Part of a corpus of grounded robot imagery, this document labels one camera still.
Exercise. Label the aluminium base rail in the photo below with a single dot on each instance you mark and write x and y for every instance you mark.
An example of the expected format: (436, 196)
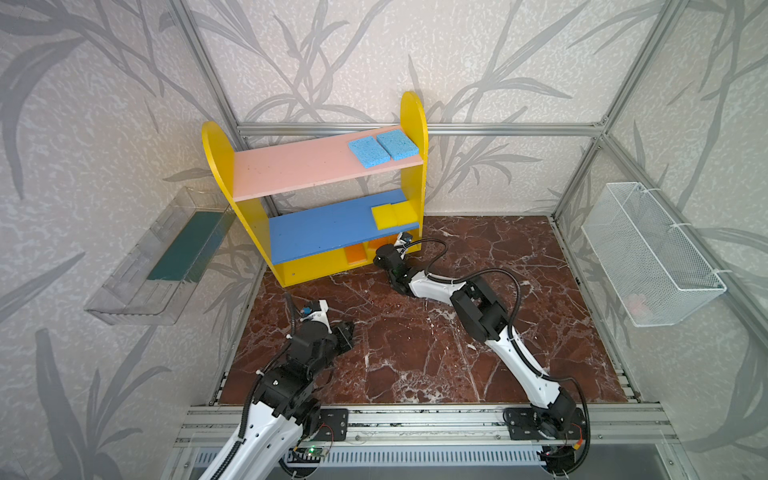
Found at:
(433, 424)

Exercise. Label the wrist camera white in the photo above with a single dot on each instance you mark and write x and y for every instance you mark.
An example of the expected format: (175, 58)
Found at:
(403, 238)
(316, 311)

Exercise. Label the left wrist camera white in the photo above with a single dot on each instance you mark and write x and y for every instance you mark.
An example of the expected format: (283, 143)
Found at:
(316, 311)

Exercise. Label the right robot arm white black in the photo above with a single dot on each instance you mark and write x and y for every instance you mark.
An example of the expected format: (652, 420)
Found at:
(485, 318)

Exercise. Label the orange sponge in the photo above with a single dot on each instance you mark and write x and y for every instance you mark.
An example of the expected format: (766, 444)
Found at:
(377, 243)

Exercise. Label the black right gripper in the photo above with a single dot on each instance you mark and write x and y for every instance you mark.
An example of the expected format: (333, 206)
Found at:
(383, 257)

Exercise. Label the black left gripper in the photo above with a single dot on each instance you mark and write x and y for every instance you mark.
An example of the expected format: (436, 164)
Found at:
(339, 335)

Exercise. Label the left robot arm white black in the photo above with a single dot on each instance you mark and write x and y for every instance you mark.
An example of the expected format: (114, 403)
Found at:
(280, 409)

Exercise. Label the pale yellow sponge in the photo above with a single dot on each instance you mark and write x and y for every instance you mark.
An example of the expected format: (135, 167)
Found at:
(356, 254)

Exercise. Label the white wire mesh basket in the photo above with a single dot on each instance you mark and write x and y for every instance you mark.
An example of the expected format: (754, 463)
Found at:
(659, 275)

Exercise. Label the yellow shelf with coloured boards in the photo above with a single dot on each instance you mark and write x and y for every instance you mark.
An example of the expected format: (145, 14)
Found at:
(302, 203)

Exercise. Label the green circuit board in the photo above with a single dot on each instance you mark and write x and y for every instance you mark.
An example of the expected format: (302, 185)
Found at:
(313, 454)

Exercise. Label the blue sponge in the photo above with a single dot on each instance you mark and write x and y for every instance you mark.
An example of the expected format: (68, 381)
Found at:
(397, 145)
(368, 152)

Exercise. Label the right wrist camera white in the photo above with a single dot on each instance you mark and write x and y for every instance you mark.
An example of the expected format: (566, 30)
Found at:
(403, 238)

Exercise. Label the clear acrylic wall bin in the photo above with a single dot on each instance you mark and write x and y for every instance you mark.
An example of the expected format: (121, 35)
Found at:
(154, 282)

